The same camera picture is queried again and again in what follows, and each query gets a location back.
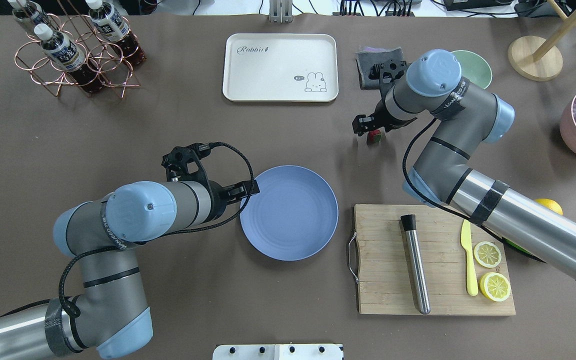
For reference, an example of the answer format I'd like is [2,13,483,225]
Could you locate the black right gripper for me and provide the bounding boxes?
[352,97,405,139]

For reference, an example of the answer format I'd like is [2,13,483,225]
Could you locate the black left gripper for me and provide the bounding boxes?
[206,180,260,222]

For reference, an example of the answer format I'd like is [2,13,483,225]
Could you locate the red strawberry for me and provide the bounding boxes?
[366,129,382,145]

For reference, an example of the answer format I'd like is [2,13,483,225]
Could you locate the blue round plate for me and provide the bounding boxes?
[239,165,339,262]

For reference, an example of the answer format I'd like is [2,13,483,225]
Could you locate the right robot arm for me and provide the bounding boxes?
[352,48,576,280]

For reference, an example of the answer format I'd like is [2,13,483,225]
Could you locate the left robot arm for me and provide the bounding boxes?
[0,181,259,360]

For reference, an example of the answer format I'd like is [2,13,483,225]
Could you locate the grey folded cloth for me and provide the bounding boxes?
[355,47,409,90]

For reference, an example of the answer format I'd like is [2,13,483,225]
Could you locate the steel muddler black tip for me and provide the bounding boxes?
[400,214,431,315]

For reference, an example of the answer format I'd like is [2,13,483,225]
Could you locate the green bowl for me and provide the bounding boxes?
[452,49,493,89]

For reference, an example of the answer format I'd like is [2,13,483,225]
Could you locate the cream rabbit tray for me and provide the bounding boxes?
[222,33,339,103]

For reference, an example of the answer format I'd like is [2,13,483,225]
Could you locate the yellow plastic knife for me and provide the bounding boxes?
[460,219,479,297]

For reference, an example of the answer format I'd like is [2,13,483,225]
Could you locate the wooden cutting board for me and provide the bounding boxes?
[353,203,515,317]

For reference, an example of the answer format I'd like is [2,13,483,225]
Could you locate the upper lemon slice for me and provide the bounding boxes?
[473,241,502,269]

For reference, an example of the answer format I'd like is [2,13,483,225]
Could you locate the lemon slice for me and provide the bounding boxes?
[473,241,502,269]
[478,272,512,302]

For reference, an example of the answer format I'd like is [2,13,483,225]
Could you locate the green lime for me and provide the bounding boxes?
[504,238,533,256]

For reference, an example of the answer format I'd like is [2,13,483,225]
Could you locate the wooden stand with base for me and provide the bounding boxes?
[507,0,576,82]

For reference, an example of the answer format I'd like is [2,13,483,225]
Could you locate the upper whole lemon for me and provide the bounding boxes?
[534,198,563,216]

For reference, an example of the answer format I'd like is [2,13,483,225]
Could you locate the lower lemon slice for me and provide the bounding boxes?
[478,272,512,302]

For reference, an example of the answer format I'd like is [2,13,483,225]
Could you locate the back right tea bottle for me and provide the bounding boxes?
[86,0,146,67]

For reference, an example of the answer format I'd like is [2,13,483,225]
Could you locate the tea bottle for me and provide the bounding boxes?
[86,0,146,67]
[7,0,57,37]
[34,23,104,94]

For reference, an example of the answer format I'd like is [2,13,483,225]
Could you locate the front tea bottle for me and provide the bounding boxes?
[34,23,104,94]

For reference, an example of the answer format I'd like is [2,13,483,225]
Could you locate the back left tea bottle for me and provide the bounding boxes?
[7,0,57,37]

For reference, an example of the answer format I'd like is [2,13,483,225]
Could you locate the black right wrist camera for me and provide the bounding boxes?
[368,60,409,98]

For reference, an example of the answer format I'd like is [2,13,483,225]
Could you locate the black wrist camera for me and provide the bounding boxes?
[368,60,409,98]
[161,143,211,186]

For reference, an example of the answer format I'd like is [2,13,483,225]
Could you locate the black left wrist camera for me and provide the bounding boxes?
[161,143,211,186]

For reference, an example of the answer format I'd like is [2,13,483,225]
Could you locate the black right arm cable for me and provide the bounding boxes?
[402,117,549,263]

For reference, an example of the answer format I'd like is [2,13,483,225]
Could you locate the white mount plate with bolts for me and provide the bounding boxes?
[212,342,345,360]

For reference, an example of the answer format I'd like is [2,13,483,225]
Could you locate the copper wire bottle rack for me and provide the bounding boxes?
[9,0,147,98]

